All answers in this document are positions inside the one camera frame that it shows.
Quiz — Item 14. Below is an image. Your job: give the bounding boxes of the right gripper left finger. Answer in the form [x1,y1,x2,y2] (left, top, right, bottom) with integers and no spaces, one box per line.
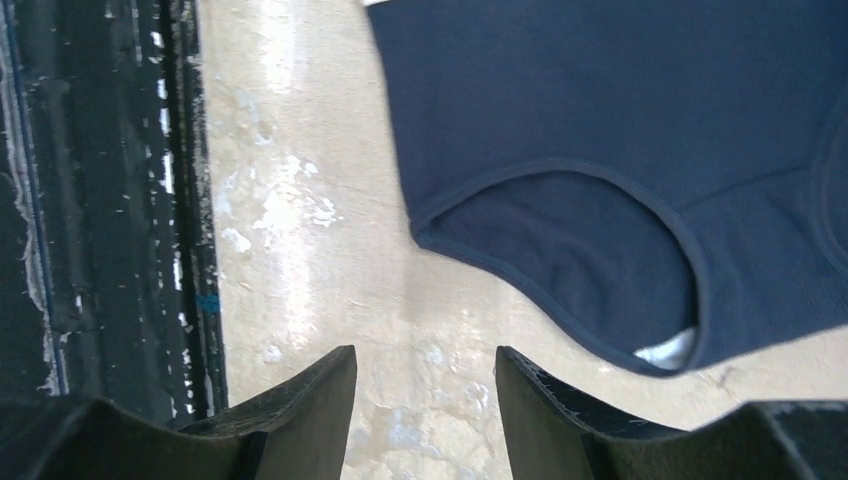
[1,345,357,479]

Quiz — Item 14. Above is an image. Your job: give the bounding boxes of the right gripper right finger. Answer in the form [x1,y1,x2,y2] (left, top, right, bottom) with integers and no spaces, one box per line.
[495,346,847,480]

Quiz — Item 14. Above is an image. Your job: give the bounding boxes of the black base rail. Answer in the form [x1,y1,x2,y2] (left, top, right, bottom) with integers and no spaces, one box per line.
[1,0,228,427]

